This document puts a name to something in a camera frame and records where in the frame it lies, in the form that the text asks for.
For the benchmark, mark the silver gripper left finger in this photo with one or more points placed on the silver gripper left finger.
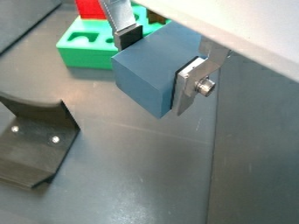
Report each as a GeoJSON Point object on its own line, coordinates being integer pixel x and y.
{"type": "Point", "coordinates": [127, 31]}

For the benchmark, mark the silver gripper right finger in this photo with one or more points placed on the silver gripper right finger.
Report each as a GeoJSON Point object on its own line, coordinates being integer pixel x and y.
{"type": "Point", "coordinates": [192, 77]}

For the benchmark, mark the blue rectangular block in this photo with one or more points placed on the blue rectangular block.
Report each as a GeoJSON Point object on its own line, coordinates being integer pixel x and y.
{"type": "Point", "coordinates": [144, 67]}

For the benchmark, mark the green foam shape board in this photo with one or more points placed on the green foam shape board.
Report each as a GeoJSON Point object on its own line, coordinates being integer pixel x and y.
{"type": "Point", "coordinates": [87, 44]}

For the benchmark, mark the black curved fixture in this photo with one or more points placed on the black curved fixture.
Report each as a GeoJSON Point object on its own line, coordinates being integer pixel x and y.
{"type": "Point", "coordinates": [35, 141]}

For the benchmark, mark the brown star peg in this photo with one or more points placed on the brown star peg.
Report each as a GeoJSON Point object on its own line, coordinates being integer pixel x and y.
{"type": "Point", "coordinates": [155, 18]}

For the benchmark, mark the red block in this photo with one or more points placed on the red block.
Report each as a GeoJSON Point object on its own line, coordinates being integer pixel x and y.
{"type": "Point", "coordinates": [90, 9]}

